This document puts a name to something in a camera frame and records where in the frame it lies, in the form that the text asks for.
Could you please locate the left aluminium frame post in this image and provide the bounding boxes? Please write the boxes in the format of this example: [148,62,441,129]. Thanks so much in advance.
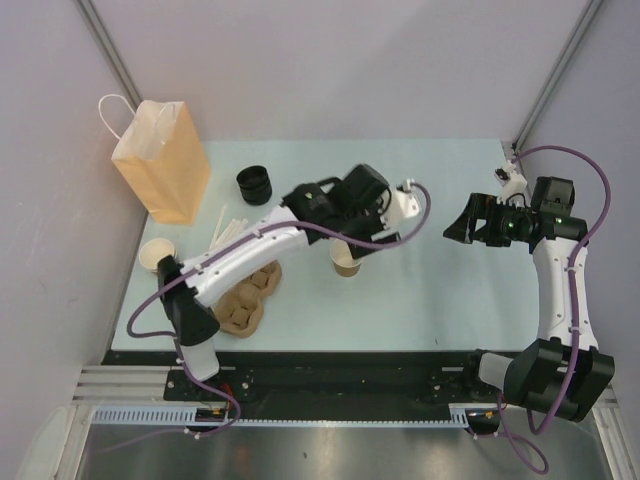
[72,0,142,107]

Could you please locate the brown pulp cup carrier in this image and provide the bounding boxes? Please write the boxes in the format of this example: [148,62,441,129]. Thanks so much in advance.
[212,261,282,339]

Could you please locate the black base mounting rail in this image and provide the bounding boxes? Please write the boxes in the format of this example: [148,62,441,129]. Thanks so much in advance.
[102,350,506,422]

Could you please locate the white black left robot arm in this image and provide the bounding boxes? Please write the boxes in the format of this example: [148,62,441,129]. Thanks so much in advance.
[158,164,396,400]

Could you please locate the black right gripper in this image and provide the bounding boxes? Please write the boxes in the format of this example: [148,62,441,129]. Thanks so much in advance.
[443,192,530,247]

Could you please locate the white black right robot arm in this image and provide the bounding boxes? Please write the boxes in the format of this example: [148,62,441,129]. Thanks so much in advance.
[443,168,615,422]

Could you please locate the right aluminium frame post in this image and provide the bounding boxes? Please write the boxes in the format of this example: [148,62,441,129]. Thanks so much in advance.
[511,0,609,153]

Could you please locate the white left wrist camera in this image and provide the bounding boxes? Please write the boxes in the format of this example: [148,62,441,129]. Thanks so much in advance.
[380,179,422,228]

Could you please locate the aluminium frame post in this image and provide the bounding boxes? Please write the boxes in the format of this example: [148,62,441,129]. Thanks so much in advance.
[72,0,142,107]
[511,0,609,153]

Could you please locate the stack of black cup lids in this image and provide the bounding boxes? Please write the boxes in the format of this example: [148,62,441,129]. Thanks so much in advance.
[236,165,272,206]

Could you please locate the white slotted cable duct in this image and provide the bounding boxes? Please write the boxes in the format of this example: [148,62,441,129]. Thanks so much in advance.
[92,403,501,435]

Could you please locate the brown paper bag white handles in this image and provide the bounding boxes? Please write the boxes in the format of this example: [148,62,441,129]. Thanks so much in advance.
[104,100,211,225]

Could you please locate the brown paper coffee cup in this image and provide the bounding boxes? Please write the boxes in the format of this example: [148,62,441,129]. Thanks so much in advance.
[330,239,361,278]

